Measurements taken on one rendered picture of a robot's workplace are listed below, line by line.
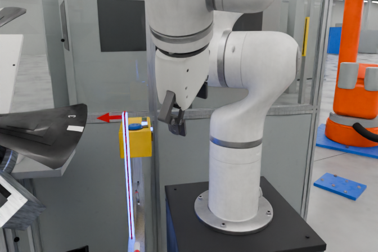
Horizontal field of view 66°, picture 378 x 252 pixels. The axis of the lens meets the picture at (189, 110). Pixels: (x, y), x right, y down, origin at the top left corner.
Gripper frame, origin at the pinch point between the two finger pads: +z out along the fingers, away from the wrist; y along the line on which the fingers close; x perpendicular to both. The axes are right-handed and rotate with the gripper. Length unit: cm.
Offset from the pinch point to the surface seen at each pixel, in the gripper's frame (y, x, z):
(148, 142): -10.2, -21.1, 36.4
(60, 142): 11.3, -24.5, 8.9
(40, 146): 14.1, -26.4, 7.4
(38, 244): 27, -68, 94
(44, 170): 6, -62, 57
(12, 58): -12, -70, 18
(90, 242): 14, -58, 118
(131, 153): -5.6, -24.9, 38.3
